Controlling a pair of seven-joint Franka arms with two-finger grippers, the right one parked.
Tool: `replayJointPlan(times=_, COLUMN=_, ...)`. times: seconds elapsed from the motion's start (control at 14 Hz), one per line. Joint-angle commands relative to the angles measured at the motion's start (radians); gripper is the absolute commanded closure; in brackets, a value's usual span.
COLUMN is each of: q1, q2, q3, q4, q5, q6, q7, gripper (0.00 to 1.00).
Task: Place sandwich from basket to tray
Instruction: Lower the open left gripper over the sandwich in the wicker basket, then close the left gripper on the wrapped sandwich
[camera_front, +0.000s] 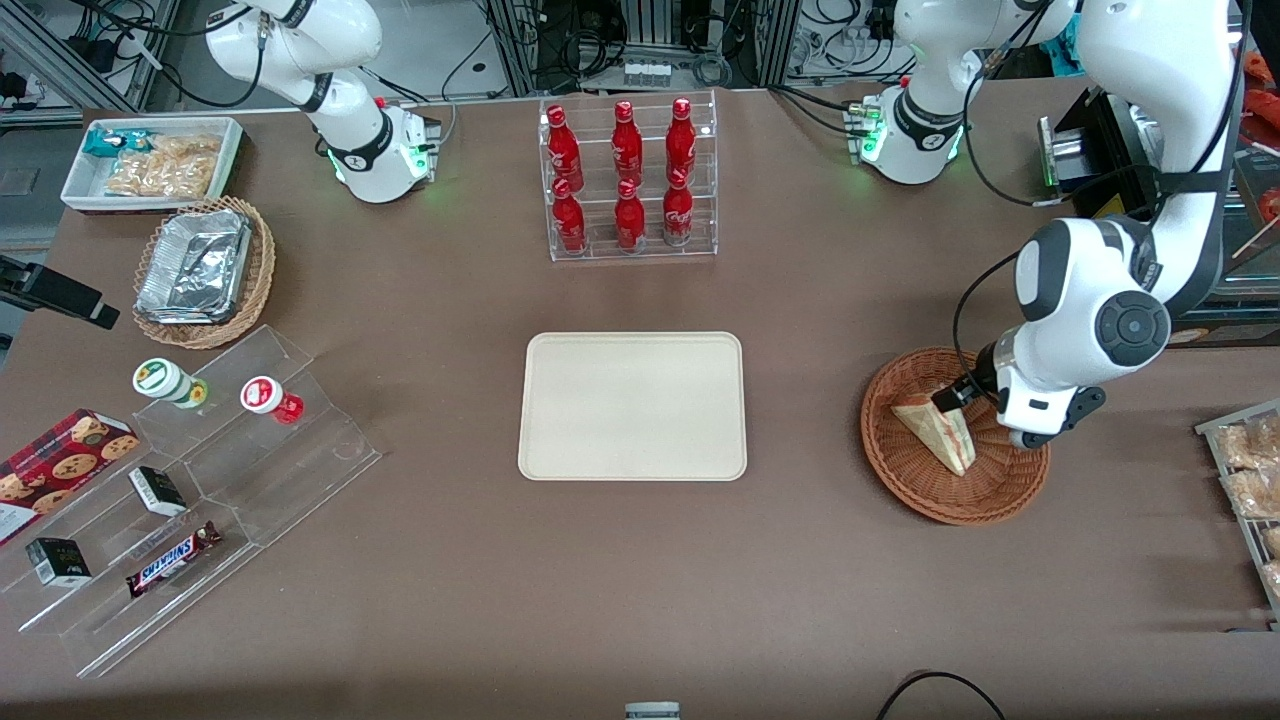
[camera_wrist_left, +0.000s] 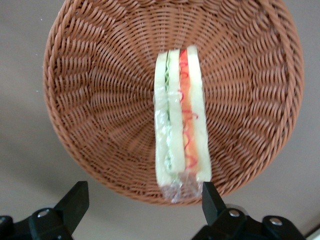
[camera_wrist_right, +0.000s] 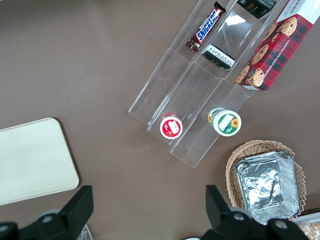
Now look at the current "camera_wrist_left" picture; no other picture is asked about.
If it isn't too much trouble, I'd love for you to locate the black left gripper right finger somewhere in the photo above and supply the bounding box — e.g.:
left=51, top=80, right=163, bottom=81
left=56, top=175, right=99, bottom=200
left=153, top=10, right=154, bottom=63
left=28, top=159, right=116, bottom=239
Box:
left=192, top=181, right=248, bottom=240

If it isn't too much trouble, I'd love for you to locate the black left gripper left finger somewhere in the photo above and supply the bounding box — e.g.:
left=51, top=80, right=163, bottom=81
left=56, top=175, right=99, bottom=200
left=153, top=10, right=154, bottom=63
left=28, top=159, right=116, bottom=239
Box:
left=28, top=181, right=90, bottom=240

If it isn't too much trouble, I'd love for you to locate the plastic-wrapped triangle sandwich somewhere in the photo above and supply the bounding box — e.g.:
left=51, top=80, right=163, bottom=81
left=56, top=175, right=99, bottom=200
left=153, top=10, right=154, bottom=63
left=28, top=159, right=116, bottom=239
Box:
left=152, top=44, right=213, bottom=204

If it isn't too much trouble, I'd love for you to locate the round brown wicker basket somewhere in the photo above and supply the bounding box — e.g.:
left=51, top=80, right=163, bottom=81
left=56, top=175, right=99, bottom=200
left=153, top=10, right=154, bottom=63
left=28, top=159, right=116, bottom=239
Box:
left=42, top=0, right=305, bottom=207

